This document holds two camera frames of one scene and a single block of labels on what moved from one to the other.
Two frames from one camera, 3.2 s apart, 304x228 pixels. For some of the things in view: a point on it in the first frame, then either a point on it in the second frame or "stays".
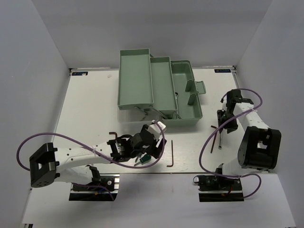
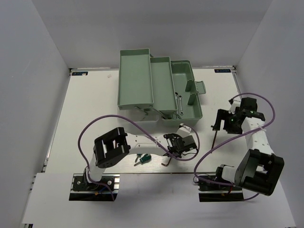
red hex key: (214, 138) stays
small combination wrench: (220, 146) → (181, 112)
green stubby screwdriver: (146, 157) stays
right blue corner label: (222, 71) stays
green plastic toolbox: (155, 88) stays
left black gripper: (155, 150) → (176, 136)
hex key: (172, 165) → (167, 163)
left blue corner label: (80, 73) stays
